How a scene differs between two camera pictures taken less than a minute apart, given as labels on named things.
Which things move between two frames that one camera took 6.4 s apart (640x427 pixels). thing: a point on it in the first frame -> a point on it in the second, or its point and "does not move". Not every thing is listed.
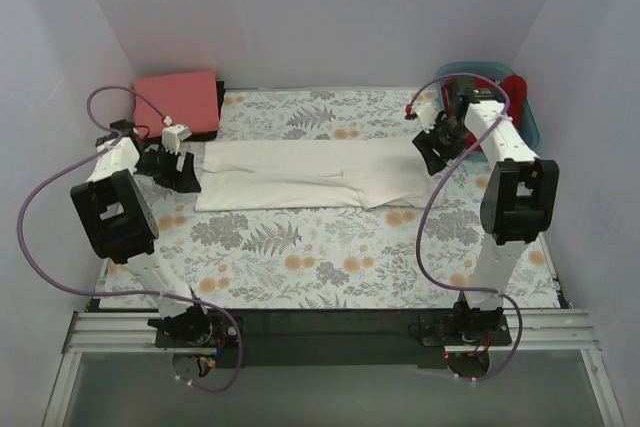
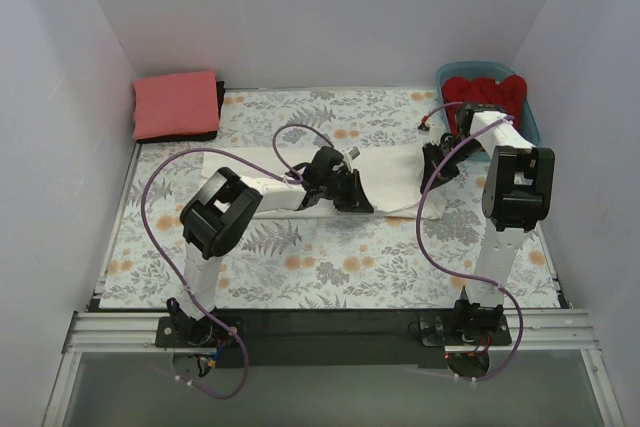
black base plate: [351, 339] does not move
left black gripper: [170, 167] -> [347, 189]
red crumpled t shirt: [516, 86] does not move
